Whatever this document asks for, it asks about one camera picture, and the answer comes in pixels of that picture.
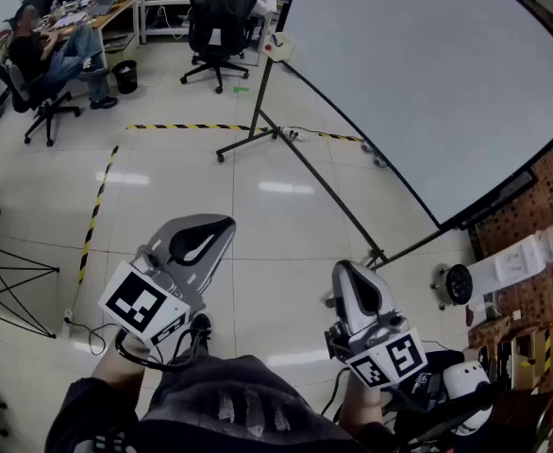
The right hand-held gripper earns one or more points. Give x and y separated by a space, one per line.
390 357

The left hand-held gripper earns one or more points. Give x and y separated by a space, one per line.
135 300

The yellow marker tray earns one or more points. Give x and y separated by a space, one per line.
283 51

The person's left forearm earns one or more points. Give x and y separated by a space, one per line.
116 366

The person's right forearm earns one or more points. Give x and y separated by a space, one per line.
359 404

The cardboard box with striped tape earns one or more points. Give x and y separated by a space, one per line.
531 347

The pale green storage box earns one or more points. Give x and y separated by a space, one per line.
118 47

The white whiteboard on black stand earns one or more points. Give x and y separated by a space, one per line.
423 88

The person's black left shoe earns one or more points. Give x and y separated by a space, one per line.
201 326

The yellow black floor tape strip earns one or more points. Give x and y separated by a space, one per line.
95 206
187 126

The white power strip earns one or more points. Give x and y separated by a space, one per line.
293 133

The small white floor socket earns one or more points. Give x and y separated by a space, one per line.
66 326

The person's dark clothed body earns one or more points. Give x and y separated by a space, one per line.
239 394

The white paper sheet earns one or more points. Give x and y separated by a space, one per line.
517 262

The black trash bin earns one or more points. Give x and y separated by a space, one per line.
125 80

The grey black office chair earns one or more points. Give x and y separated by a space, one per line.
45 106

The black mesh office chair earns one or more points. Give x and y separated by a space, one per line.
220 17

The white shelf rack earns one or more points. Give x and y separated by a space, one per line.
163 2

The wooden desk with white legs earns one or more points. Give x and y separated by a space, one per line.
116 12

